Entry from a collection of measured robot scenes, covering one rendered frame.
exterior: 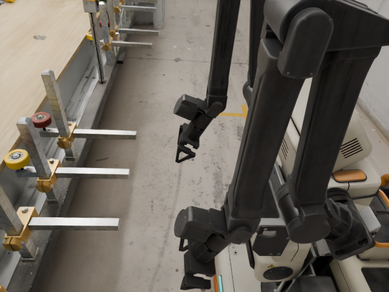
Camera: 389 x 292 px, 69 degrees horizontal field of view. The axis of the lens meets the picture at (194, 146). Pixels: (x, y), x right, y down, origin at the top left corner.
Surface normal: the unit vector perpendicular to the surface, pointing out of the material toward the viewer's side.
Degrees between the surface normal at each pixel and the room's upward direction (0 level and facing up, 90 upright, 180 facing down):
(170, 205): 0
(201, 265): 25
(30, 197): 0
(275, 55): 2
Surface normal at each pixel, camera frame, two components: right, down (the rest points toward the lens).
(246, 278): 0.07, -0.75
